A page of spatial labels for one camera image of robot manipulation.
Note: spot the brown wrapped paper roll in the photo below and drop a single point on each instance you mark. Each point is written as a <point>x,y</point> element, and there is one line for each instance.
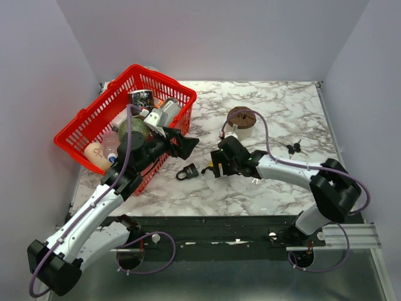
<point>241,121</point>

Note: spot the clear plastic bottle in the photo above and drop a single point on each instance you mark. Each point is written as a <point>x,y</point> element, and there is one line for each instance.
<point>110,143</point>

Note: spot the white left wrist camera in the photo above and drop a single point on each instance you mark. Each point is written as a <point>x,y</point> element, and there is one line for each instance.
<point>155,120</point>

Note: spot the black Kaijing padlock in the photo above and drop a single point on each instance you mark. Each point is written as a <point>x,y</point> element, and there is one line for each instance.
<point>188,172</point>

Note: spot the dark printed can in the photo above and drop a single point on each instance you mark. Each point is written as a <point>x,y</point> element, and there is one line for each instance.
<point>142,98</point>

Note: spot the red plastic basket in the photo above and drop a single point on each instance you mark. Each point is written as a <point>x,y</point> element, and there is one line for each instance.
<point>91,123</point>

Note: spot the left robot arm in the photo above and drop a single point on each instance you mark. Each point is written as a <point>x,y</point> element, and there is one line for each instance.
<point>55,262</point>

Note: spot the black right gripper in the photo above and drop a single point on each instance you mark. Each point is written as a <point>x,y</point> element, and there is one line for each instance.
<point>218,156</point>

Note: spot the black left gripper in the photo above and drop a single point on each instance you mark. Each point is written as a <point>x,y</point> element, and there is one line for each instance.
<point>185,145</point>

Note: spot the green glitter ball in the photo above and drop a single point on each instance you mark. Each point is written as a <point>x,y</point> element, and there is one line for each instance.
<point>137,125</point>

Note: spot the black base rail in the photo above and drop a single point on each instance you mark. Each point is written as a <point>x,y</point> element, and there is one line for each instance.
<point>213,238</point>

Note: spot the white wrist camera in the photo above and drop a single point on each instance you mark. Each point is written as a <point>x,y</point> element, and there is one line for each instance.
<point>155,120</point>
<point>224,135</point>

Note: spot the white small box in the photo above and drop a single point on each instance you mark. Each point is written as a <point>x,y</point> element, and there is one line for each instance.
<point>120,117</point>

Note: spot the black headed key bunch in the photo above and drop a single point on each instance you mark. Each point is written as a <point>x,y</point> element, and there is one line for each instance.
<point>295,148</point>

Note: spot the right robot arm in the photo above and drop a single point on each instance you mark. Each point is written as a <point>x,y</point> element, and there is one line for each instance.
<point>335,192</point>

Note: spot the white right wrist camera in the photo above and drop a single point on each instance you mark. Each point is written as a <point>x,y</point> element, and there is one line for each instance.
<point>224,135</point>

